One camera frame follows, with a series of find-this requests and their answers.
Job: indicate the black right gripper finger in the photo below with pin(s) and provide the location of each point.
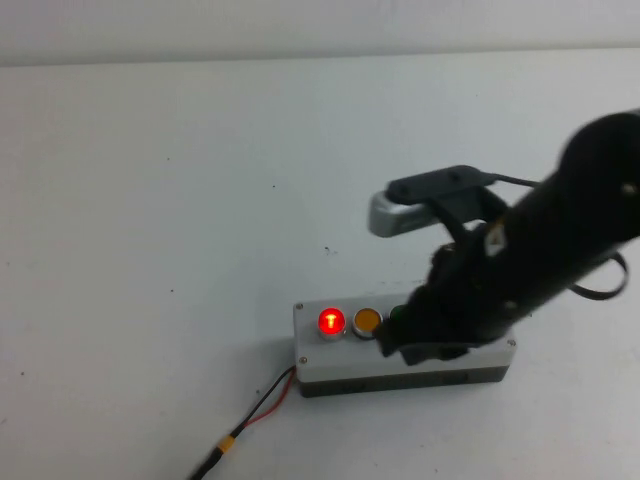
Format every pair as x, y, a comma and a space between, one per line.
435, 354
392, 340

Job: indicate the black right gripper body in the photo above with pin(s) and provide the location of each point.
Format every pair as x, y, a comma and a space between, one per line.
460, 290

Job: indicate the grey push button control box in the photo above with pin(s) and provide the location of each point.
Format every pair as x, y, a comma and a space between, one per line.
350, 360

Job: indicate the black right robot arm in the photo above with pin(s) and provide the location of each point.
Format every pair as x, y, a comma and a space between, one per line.
575, 200

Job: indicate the green push button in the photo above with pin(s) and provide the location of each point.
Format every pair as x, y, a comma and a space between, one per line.
397, 314

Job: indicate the yellow push button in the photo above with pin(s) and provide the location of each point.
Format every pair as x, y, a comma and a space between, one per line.
366, 321

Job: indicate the red indicator lamp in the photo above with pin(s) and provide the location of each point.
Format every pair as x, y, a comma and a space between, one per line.
331, 324

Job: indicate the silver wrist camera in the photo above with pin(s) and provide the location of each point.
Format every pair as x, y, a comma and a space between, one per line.
395, 217

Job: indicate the dark grey camera mount bracket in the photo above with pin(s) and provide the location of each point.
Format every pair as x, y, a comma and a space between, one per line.
435, 182

